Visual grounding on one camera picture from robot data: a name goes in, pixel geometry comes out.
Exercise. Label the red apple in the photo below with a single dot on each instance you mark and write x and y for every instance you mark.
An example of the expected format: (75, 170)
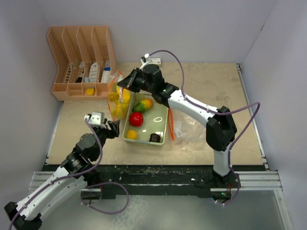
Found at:
(136, 119)

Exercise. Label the orange fruit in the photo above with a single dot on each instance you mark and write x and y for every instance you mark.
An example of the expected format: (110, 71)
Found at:
(132, 134)

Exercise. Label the small white green box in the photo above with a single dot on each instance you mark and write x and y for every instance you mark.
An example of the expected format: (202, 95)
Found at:
(154, 60)

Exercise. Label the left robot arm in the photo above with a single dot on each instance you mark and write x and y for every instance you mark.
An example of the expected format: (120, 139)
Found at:
(76, 172)

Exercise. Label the yellow star fruit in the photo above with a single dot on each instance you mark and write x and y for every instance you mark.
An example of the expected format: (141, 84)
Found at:
(113, 97)

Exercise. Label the dark purple mangosteen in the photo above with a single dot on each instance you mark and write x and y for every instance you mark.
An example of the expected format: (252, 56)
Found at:
(155, 138)

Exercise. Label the yellow block in organizer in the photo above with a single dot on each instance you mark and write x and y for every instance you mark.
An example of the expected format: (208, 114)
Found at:
(90, 91)

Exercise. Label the pink desk file organizer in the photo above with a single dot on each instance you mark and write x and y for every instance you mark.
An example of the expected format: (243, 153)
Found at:
(81, 43)

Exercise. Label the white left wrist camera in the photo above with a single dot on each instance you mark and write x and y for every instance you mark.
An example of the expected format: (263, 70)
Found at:
(95, 119)

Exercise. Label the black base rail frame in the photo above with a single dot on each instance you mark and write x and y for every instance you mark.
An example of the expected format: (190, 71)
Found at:
(178, 180)

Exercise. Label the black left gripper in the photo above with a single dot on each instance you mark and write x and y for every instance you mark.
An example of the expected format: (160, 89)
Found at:
(113, 132)

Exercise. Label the clear zip bag on table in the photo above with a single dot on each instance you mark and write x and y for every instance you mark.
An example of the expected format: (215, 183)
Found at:
(184, 128)

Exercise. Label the pale green plastic basket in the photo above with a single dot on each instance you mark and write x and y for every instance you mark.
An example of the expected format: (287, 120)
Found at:
(154, 121)

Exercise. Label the green orange mango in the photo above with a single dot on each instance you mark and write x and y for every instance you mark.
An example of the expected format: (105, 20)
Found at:
(142, 106)

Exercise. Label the yellow banana bunch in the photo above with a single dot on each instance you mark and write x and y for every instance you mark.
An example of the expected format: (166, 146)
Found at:
(119, 110)

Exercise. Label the clear zip bag orange zipper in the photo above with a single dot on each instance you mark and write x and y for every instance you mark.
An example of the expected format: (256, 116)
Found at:
(112, 83)

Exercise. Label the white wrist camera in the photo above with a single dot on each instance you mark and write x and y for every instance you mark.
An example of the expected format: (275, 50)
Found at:
(144, 60)
(95, 119)

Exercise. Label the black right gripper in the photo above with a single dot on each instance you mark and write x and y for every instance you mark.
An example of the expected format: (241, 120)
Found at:
(129, 82)

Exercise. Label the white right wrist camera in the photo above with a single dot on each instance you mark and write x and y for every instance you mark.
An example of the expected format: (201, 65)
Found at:
(144, 60)

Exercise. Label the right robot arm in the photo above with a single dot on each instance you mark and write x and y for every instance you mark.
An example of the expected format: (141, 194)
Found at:
(219, 126)

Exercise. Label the white blue items in organizer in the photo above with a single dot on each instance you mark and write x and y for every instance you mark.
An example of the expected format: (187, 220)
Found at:
(78, 72)

